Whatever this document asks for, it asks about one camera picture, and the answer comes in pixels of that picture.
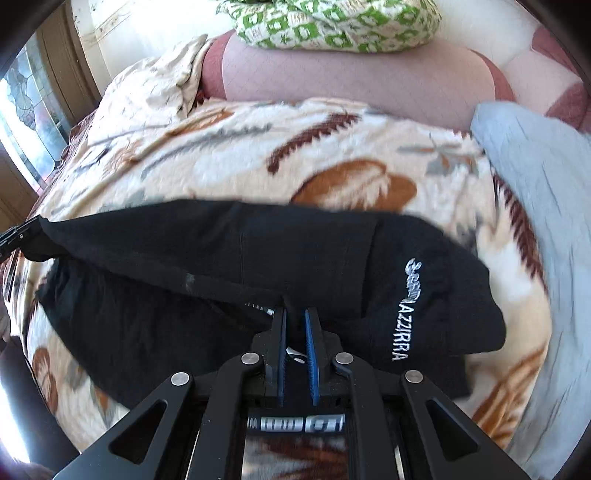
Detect black pants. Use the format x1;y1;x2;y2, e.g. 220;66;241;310
21;200;506;408

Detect stained glass window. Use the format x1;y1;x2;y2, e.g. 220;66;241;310
1;35;70;191

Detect pink quilted bolster cushion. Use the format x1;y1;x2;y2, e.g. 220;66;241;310
200;32;515;131

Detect green white patterned quilt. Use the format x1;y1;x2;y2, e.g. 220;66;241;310
217;0;442;53

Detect white floral pillow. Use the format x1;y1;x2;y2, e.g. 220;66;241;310
87;35;211;145

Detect brown wooden window frame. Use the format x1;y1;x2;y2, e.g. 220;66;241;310
35;1;101;126

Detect leaf-patterned fleece blanket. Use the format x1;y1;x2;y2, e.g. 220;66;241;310
2;96;555;480

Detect pink quilted corner cushion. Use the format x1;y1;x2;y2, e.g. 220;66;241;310
502;27;590;133

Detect light blue quilted blanket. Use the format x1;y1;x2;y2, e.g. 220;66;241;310
471;102;590;479

